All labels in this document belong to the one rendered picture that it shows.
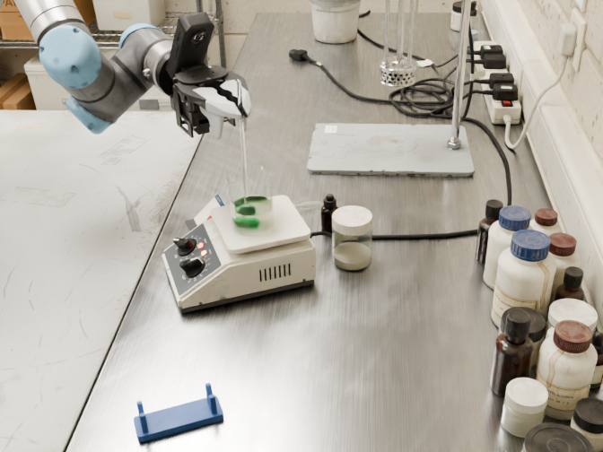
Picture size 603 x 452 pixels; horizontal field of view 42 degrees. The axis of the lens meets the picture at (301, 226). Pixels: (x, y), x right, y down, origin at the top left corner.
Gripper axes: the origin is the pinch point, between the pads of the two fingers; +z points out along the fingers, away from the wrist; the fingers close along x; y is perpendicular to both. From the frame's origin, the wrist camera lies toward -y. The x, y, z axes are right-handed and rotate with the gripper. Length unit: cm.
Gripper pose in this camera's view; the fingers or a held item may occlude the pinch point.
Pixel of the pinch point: (240, 107)
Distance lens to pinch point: 103.1
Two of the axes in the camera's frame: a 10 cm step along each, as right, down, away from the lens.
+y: 0.1, 8.4, 5.5
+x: -8.5, 3.0, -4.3
